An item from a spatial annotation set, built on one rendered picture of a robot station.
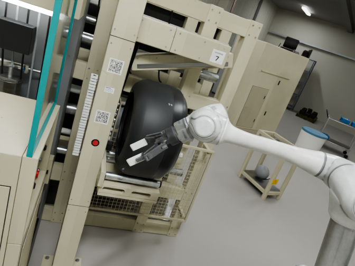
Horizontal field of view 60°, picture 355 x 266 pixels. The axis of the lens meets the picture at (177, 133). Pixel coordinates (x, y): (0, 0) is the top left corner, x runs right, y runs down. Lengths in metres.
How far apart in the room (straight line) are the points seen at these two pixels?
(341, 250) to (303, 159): 0.33
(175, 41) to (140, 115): 0.57
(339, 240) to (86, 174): 1.33
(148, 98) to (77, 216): 0.89
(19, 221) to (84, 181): 0.72
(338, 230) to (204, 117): 0.60
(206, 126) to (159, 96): 0.72
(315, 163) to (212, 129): 0.46
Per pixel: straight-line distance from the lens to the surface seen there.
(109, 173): 1.82
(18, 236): 1.32
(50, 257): 2.56
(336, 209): 1.18
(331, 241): 1.25
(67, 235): 2.17
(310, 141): 6.79
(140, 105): 1.62
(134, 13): 1.63
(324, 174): 1.29
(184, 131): 1.18
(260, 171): 4.62
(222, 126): 1.02
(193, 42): 1.97
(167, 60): 2.09
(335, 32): 14.05
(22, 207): 1.24
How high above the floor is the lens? 1.83
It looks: 19 degrees down
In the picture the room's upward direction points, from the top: 20 degrees clockwise
